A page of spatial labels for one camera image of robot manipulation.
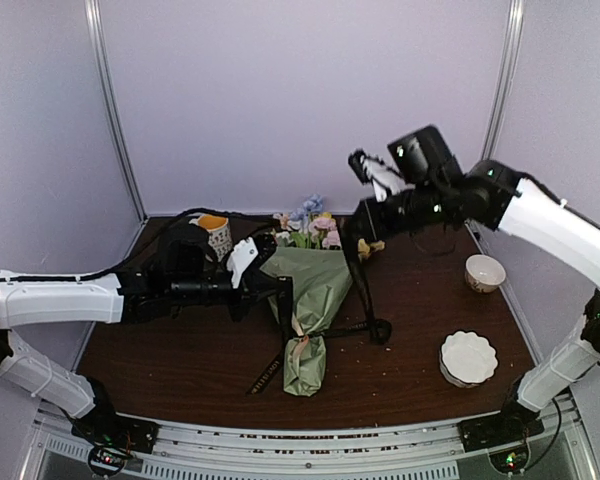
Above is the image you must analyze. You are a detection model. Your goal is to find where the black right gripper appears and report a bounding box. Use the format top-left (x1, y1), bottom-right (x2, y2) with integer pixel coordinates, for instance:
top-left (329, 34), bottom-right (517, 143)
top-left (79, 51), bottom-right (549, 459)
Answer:
top-left (346, 181), bottom-right (452, 246)

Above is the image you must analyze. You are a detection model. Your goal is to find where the pale yellow flower stem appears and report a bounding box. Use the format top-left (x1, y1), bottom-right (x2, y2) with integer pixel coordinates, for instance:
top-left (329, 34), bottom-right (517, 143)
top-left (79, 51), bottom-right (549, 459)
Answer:
top-left (357, 239), bottom-right (386, 261)

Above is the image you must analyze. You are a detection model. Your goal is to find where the pink rose flower stem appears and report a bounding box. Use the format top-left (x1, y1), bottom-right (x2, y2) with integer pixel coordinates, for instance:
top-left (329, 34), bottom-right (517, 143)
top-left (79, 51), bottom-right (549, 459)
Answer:
top-left (308, 213), bottom-right (341, 250)

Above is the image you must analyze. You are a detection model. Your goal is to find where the blue flower stem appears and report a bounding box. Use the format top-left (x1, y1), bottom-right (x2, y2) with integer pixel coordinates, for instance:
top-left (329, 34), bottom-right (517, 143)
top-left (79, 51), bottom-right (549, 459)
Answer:
top-left (288, 194), bottom-right (324, 249)

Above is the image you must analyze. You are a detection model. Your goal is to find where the wrapping paper sheet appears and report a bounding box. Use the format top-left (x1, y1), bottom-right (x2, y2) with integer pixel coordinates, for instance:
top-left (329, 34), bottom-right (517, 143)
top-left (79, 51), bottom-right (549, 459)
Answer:
top-left (261, 247), bottom-right (352, 397)

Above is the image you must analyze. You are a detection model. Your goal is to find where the peach flower stem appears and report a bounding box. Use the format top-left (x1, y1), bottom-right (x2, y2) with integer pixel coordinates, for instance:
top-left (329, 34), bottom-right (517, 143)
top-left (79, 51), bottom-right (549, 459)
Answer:
top-left (272, 213), bottom-right (297, 247)

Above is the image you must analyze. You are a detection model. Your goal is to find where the black camera strap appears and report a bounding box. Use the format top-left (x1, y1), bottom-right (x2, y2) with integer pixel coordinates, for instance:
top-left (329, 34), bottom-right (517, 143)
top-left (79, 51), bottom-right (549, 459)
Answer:
top-left (244, 227), bottom-right (394, 397)

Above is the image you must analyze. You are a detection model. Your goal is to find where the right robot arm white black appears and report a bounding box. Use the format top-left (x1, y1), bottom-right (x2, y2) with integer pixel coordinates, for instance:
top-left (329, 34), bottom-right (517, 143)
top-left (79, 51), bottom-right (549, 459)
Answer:
top-left (341, 125), bottom-right (600, 442)

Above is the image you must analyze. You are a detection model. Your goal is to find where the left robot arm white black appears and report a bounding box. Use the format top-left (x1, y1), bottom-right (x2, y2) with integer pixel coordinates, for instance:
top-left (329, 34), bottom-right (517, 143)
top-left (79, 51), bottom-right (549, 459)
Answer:
top-left (0, 208), bottom-right (293, 444)

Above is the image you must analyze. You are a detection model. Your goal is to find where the patterned mug yellow inside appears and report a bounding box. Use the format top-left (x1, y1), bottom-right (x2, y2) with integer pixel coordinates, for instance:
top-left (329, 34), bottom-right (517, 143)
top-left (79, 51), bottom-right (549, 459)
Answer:
top-left (190, 214), bottom-right (233, 260)

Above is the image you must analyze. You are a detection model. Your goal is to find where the small white bowl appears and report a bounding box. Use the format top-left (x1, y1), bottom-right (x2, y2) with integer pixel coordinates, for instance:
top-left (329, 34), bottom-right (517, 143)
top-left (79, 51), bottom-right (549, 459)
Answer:
top-left (465, 254), bottom-right (506, 294)

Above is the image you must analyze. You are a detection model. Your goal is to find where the scalloped white bowl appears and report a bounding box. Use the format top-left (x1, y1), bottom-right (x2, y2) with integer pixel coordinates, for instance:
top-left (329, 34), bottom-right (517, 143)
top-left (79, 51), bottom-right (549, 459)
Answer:
top-left (439, 331), bottom-right (499, 388)

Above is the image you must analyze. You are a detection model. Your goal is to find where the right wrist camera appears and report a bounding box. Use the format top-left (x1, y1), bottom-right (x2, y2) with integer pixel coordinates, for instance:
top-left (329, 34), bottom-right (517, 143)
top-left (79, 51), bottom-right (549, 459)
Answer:
top-left (348, 149), bottom-right (407, 202)

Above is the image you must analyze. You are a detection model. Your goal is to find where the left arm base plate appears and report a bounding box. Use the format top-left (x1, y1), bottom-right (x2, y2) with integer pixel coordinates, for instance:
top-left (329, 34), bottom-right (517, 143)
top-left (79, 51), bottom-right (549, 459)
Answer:
top-left (70, 414), bottom-right (159, 454)

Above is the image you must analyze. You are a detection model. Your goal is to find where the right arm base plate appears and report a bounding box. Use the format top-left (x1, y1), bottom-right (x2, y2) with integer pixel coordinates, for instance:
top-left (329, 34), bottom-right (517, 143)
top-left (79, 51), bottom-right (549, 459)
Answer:
top-left (457, 413), bottom-right (545, 452)

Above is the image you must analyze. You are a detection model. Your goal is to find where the right aluminium frame post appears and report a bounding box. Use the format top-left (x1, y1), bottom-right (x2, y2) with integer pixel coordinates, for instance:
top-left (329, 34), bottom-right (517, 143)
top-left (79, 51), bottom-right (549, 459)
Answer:
top-left (481, 0), bottom-right (525, 159)

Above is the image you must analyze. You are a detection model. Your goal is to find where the aluminium frame post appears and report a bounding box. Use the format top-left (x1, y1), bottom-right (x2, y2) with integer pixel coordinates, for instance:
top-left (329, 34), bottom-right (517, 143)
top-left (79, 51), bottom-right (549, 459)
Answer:
top-left (481, 0), bottom-right (525, 159)
top-left (84, 0), bottom-right (147, 222)

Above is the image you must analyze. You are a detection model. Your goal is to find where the left aluminium frame post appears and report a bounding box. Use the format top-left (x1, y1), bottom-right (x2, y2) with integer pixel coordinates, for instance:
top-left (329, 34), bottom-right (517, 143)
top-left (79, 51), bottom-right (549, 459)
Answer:
top-left (84, 0), bottom-right (147, 222)

